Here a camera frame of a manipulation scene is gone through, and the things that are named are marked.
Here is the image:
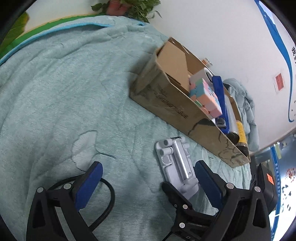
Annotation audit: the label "silver metal canister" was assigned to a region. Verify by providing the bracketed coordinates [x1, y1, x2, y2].
[225, 96, 241, 144]

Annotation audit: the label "blue wall decal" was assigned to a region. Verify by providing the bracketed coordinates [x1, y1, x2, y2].
[254, 0, 296, 123]

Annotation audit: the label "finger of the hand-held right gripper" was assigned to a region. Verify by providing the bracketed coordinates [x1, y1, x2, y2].
[161, 181, 195, 216]

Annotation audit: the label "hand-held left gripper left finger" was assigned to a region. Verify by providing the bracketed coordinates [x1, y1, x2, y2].
[26, 161, 103, 241]

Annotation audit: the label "glass door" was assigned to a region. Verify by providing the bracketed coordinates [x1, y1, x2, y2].
[253, 134, 296, 241]

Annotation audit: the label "black cable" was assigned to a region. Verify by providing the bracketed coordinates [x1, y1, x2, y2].
[47, 176, 116, 232]

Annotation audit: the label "large leaf green plant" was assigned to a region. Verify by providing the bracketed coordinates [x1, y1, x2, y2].
[0, 11, 30, 54]

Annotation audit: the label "brown cardboard box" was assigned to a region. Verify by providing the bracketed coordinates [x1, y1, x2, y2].
[129, 37, 251, 168]

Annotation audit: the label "grey folding phone stand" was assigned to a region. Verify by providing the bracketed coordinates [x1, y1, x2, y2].
[155, 136, 200, 200]

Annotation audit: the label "white tape roll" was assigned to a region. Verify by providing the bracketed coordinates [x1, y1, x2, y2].
[192, 68, 214, 81]

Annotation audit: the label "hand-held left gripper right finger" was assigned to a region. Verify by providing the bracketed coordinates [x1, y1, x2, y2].
[194, 160, 271, 241]

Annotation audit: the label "teal quilted blanket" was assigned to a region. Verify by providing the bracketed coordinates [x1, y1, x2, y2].
[0, 15, 252, 241]

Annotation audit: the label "light blue puffer jacket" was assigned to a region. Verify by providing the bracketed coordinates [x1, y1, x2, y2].
[222, 78, 260, 151]

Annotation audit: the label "red wall sign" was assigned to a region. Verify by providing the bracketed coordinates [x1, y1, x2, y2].
[273, 73, 286, 93]

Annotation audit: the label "green mat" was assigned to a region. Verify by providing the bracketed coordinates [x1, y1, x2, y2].
[0, 14, 97, 58]

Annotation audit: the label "potted green plant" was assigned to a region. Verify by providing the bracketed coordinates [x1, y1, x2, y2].
[91, 0, 162, 22]

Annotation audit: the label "yellow label jar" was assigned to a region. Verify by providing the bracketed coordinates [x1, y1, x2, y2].
[236, 122, 249, 149]

